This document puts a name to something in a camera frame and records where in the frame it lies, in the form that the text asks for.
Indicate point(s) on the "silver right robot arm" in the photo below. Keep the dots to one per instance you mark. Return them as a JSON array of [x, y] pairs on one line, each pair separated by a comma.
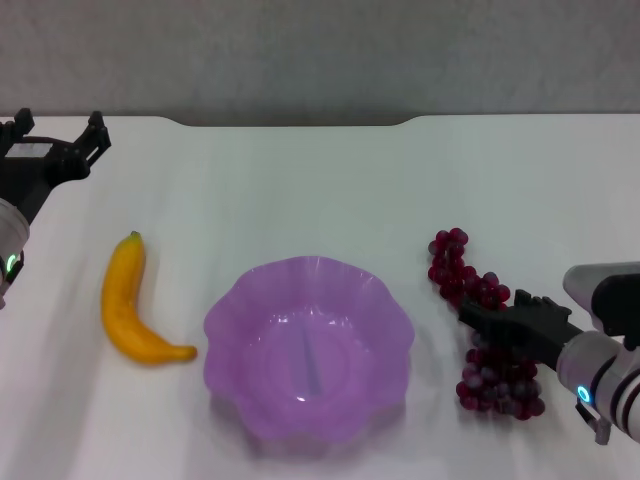
[[605, 360]]

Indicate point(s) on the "yellow banana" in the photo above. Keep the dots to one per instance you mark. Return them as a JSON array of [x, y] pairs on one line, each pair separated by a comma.
[[120, 305]]

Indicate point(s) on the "purple translucent scalloped bowl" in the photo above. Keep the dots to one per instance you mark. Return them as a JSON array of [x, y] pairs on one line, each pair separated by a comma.
[[310, 350]]

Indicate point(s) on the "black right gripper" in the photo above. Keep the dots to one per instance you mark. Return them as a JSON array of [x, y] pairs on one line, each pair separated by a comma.
[[540, 335]]

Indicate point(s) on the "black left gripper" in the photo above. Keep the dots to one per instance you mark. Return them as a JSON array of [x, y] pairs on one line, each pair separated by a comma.
[[30, 170]]

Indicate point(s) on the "dark red grape bunch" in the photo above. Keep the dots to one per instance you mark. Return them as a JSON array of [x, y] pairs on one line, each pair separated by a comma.
[[452, 270]]

